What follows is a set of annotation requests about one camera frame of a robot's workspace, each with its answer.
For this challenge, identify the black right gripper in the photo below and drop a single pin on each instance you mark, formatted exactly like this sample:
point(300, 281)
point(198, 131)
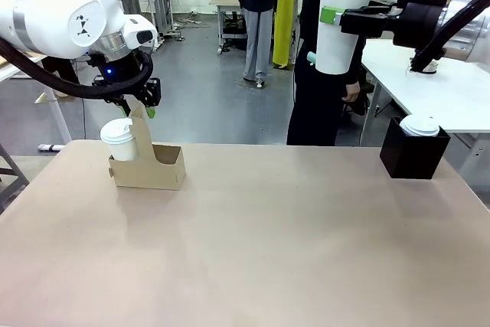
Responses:
point(419, 26)

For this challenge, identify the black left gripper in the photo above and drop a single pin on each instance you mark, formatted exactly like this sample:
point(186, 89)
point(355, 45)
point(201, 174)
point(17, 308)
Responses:
point(118, 74)

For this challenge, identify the tall white lidded cup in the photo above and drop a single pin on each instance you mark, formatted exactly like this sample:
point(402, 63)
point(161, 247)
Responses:
point(340, 9)

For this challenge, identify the small white lidded cup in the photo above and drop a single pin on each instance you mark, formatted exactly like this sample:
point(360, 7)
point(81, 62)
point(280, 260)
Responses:
point(120, 143)

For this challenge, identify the brown cardboard cup carrier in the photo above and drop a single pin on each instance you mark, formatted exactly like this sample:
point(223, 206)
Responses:
point(153, 174)

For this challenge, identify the person's left forearm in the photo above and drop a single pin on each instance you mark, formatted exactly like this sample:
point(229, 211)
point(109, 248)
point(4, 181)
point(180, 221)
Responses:
point(356, 63)

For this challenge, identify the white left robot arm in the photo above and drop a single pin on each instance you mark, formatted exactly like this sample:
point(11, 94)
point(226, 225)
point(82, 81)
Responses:
point(57, 9)

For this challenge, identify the person's left hand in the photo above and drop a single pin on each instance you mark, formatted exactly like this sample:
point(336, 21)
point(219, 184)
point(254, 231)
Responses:
point(352, 92)

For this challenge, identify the yellow hanging apron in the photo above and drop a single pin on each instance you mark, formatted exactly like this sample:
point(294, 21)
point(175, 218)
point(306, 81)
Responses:
point(285, 17)

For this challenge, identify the person in black hoodie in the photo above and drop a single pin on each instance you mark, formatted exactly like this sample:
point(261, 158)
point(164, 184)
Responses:
point(317, 105)

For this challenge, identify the person in plaid shirt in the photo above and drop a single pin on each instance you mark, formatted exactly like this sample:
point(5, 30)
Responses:
point(258, 17)

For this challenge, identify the grey workbench with legs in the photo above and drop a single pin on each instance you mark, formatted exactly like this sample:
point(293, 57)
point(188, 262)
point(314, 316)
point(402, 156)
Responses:
point(143, 1)

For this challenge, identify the small grey background table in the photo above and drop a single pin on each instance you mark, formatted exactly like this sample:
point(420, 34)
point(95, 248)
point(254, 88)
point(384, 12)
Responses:
point(229, 17)

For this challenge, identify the large white side table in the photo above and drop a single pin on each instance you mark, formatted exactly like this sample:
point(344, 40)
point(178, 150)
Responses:
point(440, 89)

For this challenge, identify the stack of white lids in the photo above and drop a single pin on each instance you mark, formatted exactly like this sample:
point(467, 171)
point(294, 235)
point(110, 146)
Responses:
point(419, 126)

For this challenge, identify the black square box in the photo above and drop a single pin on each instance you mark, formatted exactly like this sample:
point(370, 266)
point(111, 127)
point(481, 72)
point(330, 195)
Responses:
point(413, 158)

